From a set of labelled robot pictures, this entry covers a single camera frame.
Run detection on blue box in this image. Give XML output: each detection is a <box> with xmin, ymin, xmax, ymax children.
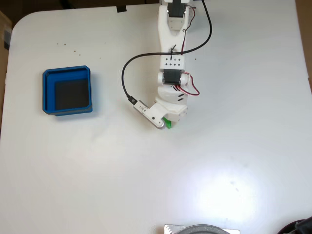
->
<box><xmin>42</xmin><ymin>65</ymin><xmax>94</xmax><ymax>117</ymax></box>

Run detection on silver metal plate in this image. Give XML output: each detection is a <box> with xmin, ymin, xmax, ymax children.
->
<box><xmin>163</xmin><ymin>223</ymin><xmax>241</xmax><ymax>234</ymax></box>

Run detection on dark round stand base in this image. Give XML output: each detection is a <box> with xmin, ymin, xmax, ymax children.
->
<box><xmin>276</xmin><ymin>215</ymin><xmax>312</xmax><ymax>234</ymax></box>
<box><xmin>177</xmin><ymin>224</ymin><xmax>231</xmax><ymax>234</ymax></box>

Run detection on silver camera box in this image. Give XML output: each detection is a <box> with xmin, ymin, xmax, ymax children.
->
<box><xmin>133</xmin><ymin>99</ymin><xmax>169</xmax><ymax>129</ymax></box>

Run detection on red servo wires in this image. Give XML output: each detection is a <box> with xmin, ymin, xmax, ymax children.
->
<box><xmin>173</xmin><ymin>6</ymin><xmax>201</xmax><ymax>97</ymax></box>

